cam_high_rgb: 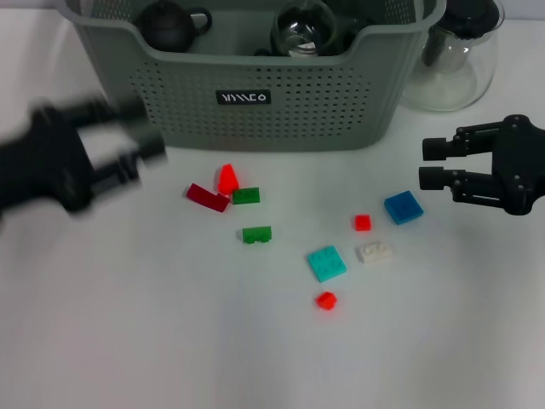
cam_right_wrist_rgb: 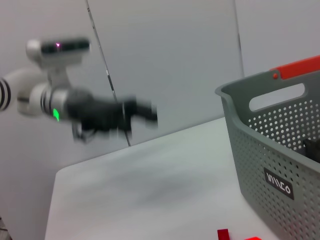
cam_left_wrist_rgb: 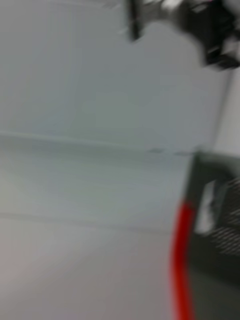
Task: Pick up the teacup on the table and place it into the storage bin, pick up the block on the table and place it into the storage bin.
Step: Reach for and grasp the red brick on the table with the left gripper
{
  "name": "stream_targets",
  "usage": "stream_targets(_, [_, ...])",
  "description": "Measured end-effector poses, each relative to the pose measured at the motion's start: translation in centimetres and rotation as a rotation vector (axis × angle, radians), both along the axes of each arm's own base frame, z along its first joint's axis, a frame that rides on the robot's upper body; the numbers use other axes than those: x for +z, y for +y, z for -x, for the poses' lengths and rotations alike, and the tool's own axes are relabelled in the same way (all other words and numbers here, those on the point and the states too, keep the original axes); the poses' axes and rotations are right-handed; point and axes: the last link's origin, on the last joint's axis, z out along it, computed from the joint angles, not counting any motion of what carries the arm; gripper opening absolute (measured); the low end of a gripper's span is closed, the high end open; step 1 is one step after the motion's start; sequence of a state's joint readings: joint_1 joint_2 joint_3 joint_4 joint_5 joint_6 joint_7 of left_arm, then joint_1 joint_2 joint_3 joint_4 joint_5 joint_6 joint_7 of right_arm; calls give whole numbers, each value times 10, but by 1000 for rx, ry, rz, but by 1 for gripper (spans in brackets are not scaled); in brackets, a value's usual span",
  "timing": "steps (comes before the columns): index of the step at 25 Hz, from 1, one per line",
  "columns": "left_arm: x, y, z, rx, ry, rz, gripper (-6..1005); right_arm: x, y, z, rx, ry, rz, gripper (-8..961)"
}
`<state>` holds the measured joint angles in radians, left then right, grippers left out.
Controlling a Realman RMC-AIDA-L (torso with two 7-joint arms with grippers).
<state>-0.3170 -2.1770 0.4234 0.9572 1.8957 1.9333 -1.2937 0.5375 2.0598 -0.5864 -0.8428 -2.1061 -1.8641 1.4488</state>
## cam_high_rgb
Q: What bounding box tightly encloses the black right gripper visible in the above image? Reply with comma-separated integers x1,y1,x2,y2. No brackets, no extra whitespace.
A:
419,113,545,216

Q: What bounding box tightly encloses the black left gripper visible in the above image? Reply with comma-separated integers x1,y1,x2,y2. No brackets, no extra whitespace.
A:
0,100,168,218

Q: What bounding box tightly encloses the grey-green perforated storage bin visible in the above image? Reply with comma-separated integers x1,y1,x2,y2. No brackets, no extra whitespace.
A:
57,0,446,153

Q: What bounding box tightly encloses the blue square brick plate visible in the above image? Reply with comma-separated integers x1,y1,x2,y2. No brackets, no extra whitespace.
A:
382,190,425,226

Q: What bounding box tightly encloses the glass carafe with black lid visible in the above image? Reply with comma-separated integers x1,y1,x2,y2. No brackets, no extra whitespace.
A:
399,0,506,112

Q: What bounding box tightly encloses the dark red toy brick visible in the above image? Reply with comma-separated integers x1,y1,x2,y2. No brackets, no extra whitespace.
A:
186,182,231,214

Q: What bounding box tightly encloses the orange-red slope brick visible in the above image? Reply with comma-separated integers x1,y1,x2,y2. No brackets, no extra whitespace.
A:
217,164,240,195

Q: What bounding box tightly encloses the wide white toy brick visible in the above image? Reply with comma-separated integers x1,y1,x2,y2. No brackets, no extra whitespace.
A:
356,242,393,265

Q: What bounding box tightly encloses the dark clay teapot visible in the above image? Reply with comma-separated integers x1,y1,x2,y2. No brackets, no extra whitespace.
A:
138,0,213,53

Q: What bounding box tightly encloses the green toy brick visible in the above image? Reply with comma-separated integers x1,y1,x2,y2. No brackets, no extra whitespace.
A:
232,187,261,205
241,225,273,245

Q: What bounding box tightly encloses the teal square brick plate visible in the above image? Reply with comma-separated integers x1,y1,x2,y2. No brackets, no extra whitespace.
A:
306,245,348,284

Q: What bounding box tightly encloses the small orange-red sloped brick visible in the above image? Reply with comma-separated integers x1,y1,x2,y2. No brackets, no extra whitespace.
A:
315,291,338,311

